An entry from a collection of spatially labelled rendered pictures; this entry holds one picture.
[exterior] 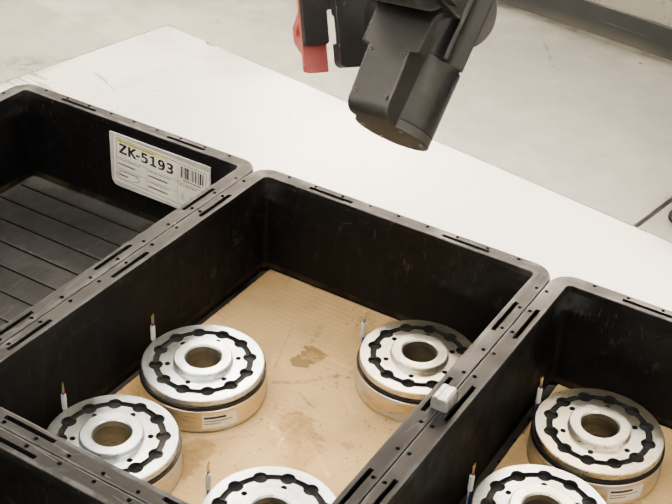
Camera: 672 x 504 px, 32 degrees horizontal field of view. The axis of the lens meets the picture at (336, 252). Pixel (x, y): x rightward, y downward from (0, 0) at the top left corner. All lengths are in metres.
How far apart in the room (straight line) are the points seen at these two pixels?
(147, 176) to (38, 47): 2.51
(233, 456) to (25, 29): 2.97
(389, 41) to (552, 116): 2.58
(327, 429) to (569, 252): 0.58
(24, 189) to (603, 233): 0.70
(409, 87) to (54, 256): 0.48
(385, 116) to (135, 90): 1.01
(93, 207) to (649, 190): 2.05
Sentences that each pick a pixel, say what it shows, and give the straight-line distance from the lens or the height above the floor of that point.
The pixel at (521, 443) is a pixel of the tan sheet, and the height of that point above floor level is 0.83.
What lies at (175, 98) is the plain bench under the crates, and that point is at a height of 0.70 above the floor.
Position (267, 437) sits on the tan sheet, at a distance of 0.96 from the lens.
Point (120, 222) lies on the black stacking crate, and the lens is 1.23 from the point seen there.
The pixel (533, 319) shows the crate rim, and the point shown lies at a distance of 0.95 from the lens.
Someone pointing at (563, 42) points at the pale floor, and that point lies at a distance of 3.89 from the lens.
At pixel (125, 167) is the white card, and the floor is 0.88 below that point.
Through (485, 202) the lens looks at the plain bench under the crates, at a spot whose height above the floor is 0.70.
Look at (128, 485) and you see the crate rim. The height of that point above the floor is 0.93.
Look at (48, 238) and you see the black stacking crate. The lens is 1.21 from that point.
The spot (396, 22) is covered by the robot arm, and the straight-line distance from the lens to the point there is 0.84.
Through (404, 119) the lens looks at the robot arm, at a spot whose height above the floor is 1.11.
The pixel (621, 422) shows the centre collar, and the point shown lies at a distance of 0.97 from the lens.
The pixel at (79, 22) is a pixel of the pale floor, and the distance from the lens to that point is 3.86.
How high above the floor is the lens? 1.48
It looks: 33 degrees down
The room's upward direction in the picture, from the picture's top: 3 degrees clockwise
